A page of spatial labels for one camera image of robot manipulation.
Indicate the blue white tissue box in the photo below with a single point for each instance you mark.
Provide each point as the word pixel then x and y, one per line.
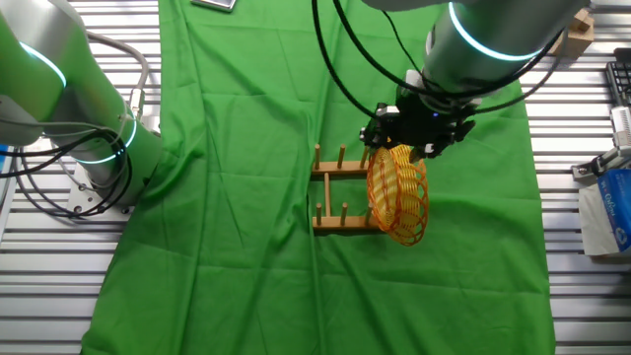
pixel 589 222

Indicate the silver digital kitchen scale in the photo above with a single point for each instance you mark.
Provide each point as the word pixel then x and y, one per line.
pixel 217 4

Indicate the wooden block puzzle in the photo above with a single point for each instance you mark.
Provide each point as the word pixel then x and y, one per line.
pixel 579 39

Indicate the wooden dish rack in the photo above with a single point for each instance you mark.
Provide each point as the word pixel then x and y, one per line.
pixel 340 168

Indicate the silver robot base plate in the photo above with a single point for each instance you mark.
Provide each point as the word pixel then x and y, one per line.
pixel 81 197

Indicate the blue tissue pack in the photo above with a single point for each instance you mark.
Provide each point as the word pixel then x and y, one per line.
pixel 616 207

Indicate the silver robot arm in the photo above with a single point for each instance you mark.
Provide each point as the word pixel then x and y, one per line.
pixel 483 29

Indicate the aluminium camera bracket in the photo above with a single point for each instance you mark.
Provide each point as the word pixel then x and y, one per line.
pixel 591 167

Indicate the silver tripod camera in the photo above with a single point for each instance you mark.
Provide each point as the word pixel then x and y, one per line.
pixel 622 123

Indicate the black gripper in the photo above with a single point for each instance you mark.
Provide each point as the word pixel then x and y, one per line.
pixel 424 123

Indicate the green cloth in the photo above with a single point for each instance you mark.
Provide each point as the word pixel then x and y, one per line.
pixel 222 246

